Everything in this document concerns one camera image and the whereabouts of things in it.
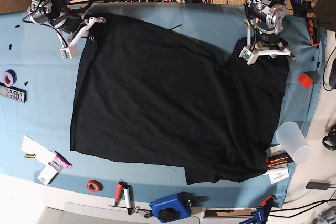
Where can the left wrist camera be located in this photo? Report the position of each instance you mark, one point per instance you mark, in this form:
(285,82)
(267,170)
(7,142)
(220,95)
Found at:
(248,55)

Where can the blue orange bar clamp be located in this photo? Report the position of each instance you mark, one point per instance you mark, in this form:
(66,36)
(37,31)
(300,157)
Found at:
(260,216)

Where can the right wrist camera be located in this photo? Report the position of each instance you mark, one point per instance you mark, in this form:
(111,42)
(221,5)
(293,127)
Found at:
(69,52)

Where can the black t-shirt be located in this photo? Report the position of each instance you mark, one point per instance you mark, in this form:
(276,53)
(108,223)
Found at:
(146,94)

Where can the white booklet papers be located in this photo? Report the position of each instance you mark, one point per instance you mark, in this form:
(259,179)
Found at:
(278,172)

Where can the translucent plastic cup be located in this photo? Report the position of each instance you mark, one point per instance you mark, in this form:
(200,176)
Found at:
(292,140)

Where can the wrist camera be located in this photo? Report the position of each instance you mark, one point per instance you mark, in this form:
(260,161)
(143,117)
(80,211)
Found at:
(69,52)
(248,55)

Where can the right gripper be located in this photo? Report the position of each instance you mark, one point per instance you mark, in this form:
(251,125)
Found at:
(73,26)

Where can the red cube block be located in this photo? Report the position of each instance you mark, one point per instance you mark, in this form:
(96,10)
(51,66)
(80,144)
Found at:
(305,80)

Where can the purple tape roll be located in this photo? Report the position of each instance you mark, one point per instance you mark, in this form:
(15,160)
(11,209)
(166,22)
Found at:
(9,78)

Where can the white paper sheet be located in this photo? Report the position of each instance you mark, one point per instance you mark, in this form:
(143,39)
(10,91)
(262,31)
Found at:
(42,154)

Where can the orange black clamp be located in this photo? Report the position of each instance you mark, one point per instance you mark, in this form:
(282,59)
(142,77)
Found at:
(314,30)

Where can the pink marker package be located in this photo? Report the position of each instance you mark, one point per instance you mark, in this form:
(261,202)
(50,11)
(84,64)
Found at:
(59,158)

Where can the blue table clamp box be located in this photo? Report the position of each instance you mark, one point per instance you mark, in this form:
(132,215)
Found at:
(170,208)

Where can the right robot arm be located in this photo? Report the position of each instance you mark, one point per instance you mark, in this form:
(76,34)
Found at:
(50,12)

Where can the red handled screwdriver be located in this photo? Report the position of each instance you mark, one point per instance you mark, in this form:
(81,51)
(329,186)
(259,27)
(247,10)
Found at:
(119,189)

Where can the black remote control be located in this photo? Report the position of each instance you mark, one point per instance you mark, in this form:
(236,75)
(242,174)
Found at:
(13,93)

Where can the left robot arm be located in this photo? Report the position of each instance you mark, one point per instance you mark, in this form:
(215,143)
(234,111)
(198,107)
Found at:
(264,27)

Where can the red tape roll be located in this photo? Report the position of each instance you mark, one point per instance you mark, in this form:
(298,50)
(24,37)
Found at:
(94,186)

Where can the white marker pen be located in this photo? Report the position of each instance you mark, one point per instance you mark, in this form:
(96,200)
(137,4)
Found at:
(127,199)

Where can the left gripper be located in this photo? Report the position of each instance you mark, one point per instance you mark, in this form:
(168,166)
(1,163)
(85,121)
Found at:
(266,44)

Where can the white blister pack card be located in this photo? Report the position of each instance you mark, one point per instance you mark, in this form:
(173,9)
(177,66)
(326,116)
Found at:
(49,171)

